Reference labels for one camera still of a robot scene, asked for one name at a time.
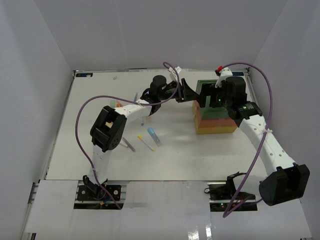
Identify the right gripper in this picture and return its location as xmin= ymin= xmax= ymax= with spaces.
xmin=196 ymin=83 xmax=232 ymax=109

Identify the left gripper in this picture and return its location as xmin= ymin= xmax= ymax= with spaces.
xmin=158 ymin=78 xmax=199 ymax=103

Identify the purple pen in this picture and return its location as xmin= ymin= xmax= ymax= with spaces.
xmin=122 ymin=137 xmax=136 ymax=153

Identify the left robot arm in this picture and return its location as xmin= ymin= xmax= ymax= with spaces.
xmin=80 ymin=75 xmax=201 ymax=200

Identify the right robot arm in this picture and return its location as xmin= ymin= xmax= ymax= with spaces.
xmin=197 ymin=76 xmax=310 ymax=206

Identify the stacked drawer box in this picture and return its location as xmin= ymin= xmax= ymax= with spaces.
xmin=191 ymin=79 xmax=238 ymax=136

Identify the orange pink highlighter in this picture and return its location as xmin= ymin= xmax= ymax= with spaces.
xmin=146 ymin=116 xmax=152 ymax=123

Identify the blue highlighter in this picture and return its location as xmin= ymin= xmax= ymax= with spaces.
xmin=147 ymin=127 xmax=162 ymax=147

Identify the yellow cap pen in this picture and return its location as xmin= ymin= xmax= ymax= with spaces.
xmin=137 ymin=134 xmax=155 ymax=152

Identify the orange cap pen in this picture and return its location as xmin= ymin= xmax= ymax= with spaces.
xmin=116 ymin=100 xmax=123 ymax=108

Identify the pink cap white pen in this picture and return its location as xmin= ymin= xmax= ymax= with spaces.
xmin=119 ymin=142 xmax=129 ymax=148

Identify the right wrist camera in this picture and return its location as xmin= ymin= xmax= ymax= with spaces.
xmin=215 ymin=66 xmax=233 ymax=88

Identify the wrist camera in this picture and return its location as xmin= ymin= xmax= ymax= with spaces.
xmin=168 ymin=66 xmax=182 ymax=82
xmin=215 ymin=66 xmax=233 ymax=88

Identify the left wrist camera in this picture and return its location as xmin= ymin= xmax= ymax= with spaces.
xmin=168 ymin=66 xmax=182 ymax=82

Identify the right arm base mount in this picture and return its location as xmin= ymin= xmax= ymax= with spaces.
xmin=203 ymin=180 xmax=258 ymax=213

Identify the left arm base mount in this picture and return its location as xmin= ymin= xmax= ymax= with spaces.
xmin=74 ymin=175 xmax=122 ymax=210

